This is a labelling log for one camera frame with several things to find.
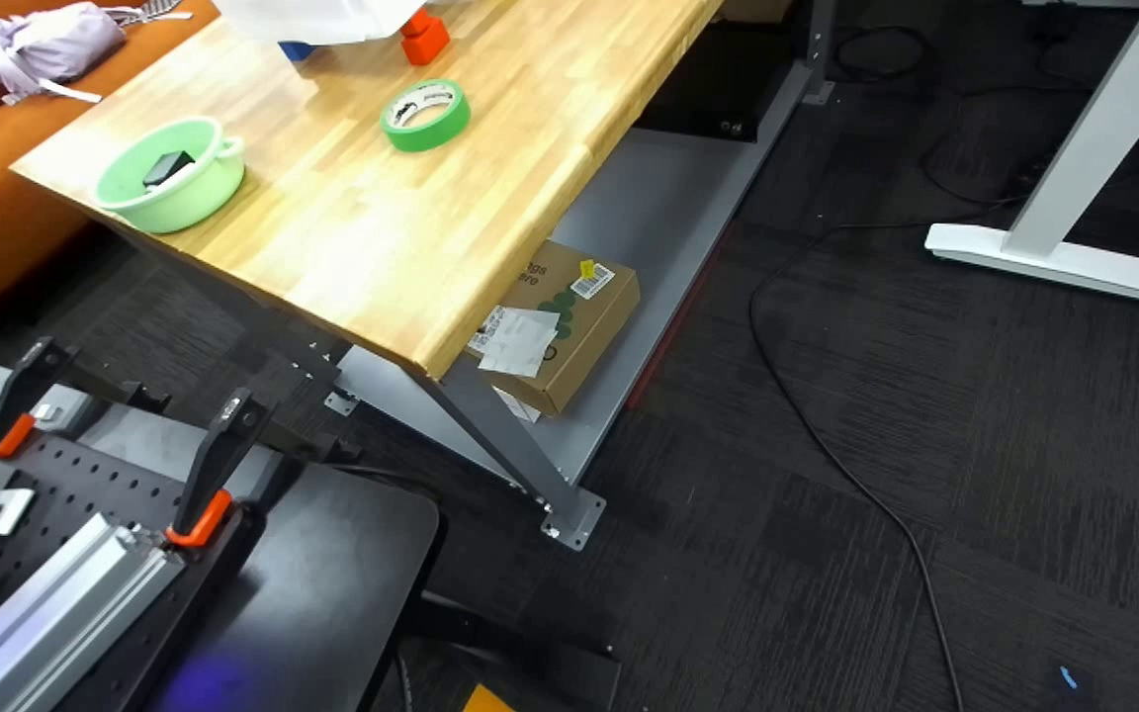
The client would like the green tape roll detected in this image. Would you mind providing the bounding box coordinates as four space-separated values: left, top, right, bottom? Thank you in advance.
380 77 476 153

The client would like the light-green plastic bowl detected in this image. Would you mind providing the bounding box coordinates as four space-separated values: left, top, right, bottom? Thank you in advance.
91 111 251 237

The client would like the labelled cardboard box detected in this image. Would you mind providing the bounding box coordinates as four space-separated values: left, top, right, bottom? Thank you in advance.
468 237 643 423

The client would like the black flat plate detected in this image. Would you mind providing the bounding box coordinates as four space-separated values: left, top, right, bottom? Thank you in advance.
131 467 446 712

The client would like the red block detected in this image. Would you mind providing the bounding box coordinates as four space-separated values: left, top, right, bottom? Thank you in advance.
400 9 454 70

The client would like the white plastic drawer unit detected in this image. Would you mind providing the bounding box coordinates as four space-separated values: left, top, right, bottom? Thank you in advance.
211 0 433 54

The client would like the small black block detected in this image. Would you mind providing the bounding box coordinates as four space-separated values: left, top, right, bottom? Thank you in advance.
137 148 198 189

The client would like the black perforated board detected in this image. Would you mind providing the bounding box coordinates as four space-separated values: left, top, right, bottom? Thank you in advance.
0 430 207 584

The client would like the white desk leg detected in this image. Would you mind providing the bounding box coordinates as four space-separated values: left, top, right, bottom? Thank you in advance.
920 0 1139 315

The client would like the pale crumpled cloth bundle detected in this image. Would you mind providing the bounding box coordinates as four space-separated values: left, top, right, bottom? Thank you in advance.
0 0 135 111

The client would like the grey metal table frame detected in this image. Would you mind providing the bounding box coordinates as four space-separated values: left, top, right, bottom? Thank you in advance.
170 54 828 553

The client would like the black floor cable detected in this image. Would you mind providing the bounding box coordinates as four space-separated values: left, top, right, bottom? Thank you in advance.
745 270 972 712

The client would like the black clamp orange handle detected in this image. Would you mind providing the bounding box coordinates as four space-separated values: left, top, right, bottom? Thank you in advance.
161 392 269 553
0 336 81 467

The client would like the aluminium extrusion rail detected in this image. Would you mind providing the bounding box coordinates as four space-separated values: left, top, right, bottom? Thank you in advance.
0 510 185 712

